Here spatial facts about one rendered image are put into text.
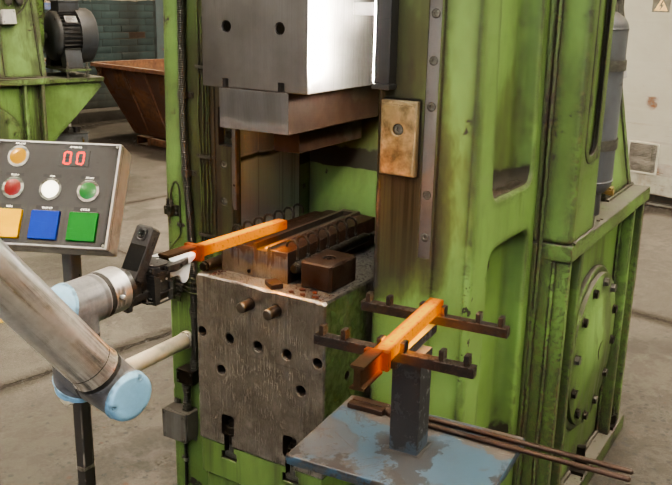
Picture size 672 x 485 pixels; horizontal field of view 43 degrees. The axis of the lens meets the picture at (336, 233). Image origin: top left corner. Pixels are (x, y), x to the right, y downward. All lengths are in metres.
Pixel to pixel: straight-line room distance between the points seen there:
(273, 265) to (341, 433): 0.46
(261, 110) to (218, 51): 0.18
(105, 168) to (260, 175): 0.41
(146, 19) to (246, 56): 9.39
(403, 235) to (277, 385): 0.47
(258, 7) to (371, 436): 0.96
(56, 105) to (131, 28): 4.27
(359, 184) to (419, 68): 0.60
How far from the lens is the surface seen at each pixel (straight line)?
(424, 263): 1.97
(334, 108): 2.09
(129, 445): 3.24
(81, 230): 2.20
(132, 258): 1.71
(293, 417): 2.06
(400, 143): 1.92
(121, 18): 11.15
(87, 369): 1.47
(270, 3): 1.94
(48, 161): 2.30
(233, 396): 2.16
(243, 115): 2.00
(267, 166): 2.33
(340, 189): 2.45
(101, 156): 2.25
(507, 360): 2.40
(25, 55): 6.77
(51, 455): 3.24
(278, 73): 1.93
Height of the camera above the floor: 1.58
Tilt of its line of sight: 16 degrees down
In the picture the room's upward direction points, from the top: 1 degrees clockwise
